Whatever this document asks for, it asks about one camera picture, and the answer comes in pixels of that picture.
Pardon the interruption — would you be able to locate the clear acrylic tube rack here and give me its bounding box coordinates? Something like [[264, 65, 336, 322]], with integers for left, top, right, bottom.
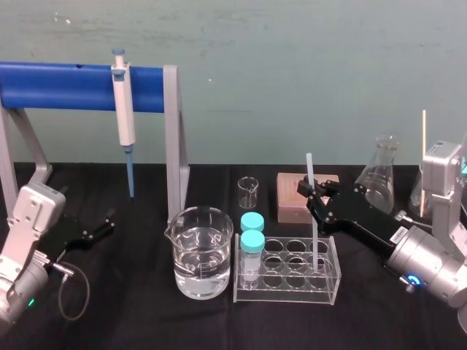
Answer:
[[233, 236, 342, 306]]

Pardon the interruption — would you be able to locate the white and blue pipette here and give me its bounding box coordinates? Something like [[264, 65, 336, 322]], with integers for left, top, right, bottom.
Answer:
[[110, 47, 136, 200]]

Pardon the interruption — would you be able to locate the wooden block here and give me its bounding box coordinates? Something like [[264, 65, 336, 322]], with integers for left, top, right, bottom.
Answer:
[[276, 171, 341, 225]]

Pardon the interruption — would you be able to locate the small empty glass beaker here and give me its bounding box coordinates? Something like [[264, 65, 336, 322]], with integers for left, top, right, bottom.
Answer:
[[237, 176, 260, 209]]

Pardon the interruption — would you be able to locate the black table cloth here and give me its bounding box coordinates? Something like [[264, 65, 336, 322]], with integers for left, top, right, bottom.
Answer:
[[0, 160, 467, 350]]

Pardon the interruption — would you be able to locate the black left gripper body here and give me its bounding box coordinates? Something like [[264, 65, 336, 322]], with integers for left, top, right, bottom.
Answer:
[[46, 214, 96, 264]]

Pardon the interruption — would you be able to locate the thin wooden stick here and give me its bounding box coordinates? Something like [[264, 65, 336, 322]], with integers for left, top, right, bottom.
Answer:
[[419, 109, 428, 218]]

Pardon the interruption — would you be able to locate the thin dark right gripper cable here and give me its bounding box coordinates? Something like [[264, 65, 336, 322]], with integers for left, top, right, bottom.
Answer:
[[396, 210, 433, 230]]

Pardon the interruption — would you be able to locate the translucent white stirring rod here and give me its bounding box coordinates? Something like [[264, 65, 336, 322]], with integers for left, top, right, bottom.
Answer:
[[305, 152, 323, 273]]

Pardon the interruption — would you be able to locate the large glass beaker with water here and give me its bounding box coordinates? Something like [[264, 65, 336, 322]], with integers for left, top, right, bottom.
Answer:
[[163, 206, 235, 301]]

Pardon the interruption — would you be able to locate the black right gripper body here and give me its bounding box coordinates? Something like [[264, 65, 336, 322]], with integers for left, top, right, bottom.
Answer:
[[316, 184, 416, 257]]

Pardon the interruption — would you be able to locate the blue and grey pipette stand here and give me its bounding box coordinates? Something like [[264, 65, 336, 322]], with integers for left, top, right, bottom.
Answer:
[[0, 61, 191, 225]]

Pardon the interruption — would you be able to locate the teal capped sample tube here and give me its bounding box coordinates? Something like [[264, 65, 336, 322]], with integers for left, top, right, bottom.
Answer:
[[239, 212, 265, 234], [239, 230, 266, 289]]

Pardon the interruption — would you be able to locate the thin dark gripper cable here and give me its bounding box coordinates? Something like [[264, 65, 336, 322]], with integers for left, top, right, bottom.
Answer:
[[396, 210, 433, 230], [54, 262, 92, 322]]

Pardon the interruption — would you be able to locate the thin dark left gripper cable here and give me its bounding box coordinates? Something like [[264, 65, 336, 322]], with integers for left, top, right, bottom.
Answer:
[[54, 262, 92, 322]]

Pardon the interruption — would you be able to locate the glass conical flask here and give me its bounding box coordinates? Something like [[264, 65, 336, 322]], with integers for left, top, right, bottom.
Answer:
[[408, 163, 426, 217], [354, 133, 398, 214]]

